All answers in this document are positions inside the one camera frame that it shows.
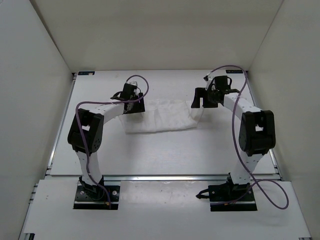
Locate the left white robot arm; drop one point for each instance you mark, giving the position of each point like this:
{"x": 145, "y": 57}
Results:
{"x": 86, "y": 134}

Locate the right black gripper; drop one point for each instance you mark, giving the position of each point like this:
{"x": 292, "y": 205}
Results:
{"x": 199, "y": 93}

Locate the blue corner label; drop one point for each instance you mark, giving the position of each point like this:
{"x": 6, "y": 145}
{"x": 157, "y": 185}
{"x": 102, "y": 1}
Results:
{"x": 86, "y": 73}
{"x": 233, "y": 71}

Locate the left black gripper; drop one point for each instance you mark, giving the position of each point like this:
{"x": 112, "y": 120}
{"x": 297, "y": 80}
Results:
{"x": 139, "y": 107}

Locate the right blue corner label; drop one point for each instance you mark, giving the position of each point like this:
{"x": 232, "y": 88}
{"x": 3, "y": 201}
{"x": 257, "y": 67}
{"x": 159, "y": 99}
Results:
{"x": 233, "y": 71}

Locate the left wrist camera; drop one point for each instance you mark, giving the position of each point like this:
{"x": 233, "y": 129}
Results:
{"x": 133, "y": 83}

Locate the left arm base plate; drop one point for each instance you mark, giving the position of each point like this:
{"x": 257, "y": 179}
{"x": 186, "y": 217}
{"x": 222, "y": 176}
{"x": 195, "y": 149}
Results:
{"x": 84, "y": 200}

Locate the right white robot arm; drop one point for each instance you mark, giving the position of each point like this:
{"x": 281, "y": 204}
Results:
{"x": 257, "y": 127}

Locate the aluminium front rail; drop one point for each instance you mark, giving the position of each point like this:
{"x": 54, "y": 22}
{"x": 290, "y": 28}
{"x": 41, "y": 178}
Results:
{"x": 165, "y": 178}

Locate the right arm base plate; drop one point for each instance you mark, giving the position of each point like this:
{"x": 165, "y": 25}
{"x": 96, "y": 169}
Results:
{"x": 223, "y": 199}

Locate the white pleated skirt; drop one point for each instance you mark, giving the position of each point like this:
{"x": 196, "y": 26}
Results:
{"x": 162, "y": 115}

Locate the left blue corner label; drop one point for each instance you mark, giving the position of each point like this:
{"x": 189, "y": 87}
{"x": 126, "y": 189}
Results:
{"x": 86, "y": 73}

